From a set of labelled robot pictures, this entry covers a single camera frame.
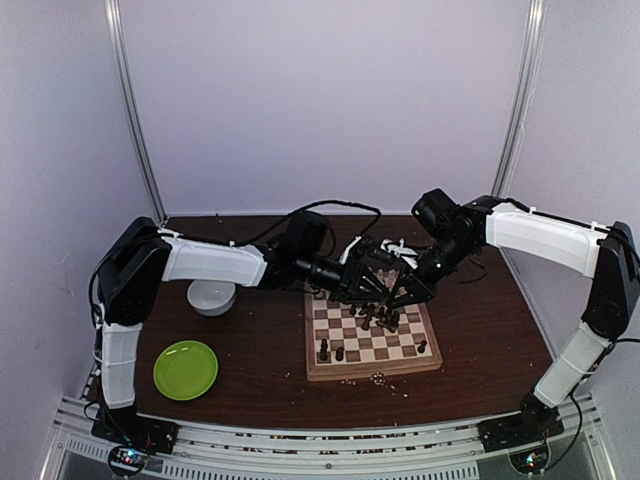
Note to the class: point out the aluminium corner frame post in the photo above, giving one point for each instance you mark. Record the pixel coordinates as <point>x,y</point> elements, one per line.
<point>117,37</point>

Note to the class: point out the right aluminium corner post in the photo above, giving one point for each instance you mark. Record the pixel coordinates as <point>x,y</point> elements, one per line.
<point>523,96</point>

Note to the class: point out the wooden chess board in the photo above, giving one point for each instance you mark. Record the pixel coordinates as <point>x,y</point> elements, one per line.
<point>375,353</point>

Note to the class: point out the dark rook chess piece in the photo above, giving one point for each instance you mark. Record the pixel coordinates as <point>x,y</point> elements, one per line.
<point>324,353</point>

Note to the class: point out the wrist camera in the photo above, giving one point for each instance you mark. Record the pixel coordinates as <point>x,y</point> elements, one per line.
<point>355,250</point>
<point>401,251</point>

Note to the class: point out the white ceramic bowl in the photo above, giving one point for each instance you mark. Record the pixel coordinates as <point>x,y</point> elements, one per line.
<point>211,298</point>

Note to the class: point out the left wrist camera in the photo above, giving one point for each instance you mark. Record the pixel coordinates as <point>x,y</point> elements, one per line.
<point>355,250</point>

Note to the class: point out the aluminium front frame rail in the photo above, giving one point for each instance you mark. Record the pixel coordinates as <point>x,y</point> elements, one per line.
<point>444,450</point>

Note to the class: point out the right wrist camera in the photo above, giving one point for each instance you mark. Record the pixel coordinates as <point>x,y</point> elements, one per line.
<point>401,251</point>

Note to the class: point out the green plate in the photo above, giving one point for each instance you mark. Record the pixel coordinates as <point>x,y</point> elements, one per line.
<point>185,370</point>

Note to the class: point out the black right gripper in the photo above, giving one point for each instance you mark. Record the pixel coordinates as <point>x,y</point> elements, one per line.
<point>419,289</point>

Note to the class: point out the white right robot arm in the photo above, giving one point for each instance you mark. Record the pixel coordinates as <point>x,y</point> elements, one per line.
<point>580,278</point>

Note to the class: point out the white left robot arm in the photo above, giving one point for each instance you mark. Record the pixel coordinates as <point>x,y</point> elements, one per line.
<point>124,286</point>

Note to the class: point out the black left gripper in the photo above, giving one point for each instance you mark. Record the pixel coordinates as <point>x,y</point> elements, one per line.
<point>353,279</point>

